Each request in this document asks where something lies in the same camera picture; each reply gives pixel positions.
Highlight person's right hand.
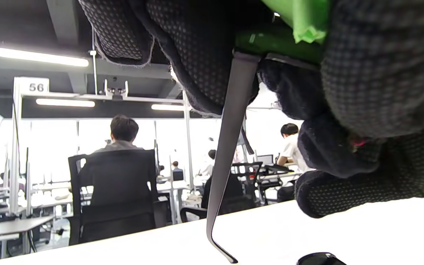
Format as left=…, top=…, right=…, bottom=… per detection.
left=258, top=0, right=424, bottom=219

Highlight person's left hand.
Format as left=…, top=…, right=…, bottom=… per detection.
left=78, top=0, right=275, bottom=117

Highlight black square sunglasses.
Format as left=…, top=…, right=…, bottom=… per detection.
left=206, top=52, right=323, bottom=264

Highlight green microfibre cloth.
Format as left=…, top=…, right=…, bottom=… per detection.
left=234, top=0, right=424, bottom=137

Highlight black sunglasses thin temples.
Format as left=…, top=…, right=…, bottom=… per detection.
left=296, top=252, right=347, bottom=265

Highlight ceiling light strip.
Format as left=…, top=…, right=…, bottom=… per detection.
left=36, top=98, right=96, bottom=108
left=0, top=47, right=89, bottom=68
left=151, top=104, right=185, bottom=112

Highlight grey computer monitor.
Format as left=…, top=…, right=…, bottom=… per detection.
left=255, top=154, right=275, bottom=167

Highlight black mesh office chair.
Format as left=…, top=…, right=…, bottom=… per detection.
left=67, top=149, right=158, bottom=246
left=180, top=172, right=264, bottom=223

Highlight white number sign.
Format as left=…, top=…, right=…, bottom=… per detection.
left=19, top=77, right=50, bottom=95

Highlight grey office desk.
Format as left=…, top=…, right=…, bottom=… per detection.
left=0, top=215, right=55, bottom=258

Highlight overhead camera bracket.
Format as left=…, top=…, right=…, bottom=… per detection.
left=103, top=80, right=130, bottom=101

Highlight white aluminium frame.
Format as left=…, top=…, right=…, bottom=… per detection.
left=9, top=77, right=195, bottom=218

